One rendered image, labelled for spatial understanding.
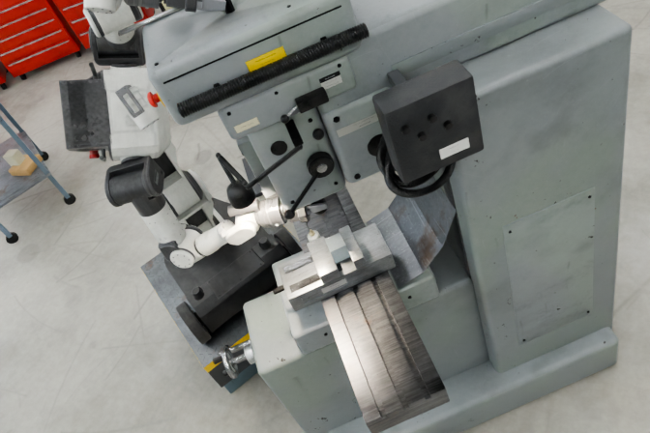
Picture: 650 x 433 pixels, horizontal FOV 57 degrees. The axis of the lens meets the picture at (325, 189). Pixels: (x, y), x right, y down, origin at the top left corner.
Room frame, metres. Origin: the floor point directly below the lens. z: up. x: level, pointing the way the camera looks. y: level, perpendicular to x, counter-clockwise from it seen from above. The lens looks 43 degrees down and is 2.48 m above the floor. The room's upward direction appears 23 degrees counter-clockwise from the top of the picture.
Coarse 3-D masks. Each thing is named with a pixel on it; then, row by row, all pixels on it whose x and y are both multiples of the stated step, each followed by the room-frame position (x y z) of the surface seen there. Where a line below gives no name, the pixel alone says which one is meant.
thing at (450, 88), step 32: (448, 64) 1.02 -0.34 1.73; (384, 96) 1.00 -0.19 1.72; (416, 96) 0.96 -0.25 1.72; (448, 96) 0.95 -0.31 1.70; (384, 128) 0.98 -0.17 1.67; (416, 128) 0.95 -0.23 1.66; (448, 128) 0.94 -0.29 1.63; (480, 128) 0.95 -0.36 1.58; (416, 160) 0.95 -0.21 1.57; (448, 160) 0.95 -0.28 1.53
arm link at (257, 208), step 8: (256, 200) 1.35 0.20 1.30; (264, 200) 1.37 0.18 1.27; (232, 208) 1.36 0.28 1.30; (248, 208) 1.34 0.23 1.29; (256, 208) 1.33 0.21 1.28; (264, 208) 1.34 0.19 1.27; (240, 216) 1.36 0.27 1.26; (248, 216) 1.34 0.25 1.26; (256, 216) 1.34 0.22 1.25; (264, 216) 1.32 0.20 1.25; (256, 224) 1.33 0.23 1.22; (264, 224) 1.31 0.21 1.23
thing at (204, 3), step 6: (198, 0) 1.27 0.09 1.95; (204, 0) 1.28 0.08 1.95; (210, 0) 1.27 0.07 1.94; (216, 0) 1.27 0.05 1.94; (222, 0) 1.28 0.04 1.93; (198, 6) 1.27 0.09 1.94; (204, 6) 1.28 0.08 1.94; (210, 6) 1.27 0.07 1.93; (216, 6) 1.27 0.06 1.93; (222, 6) 1.27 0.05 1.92
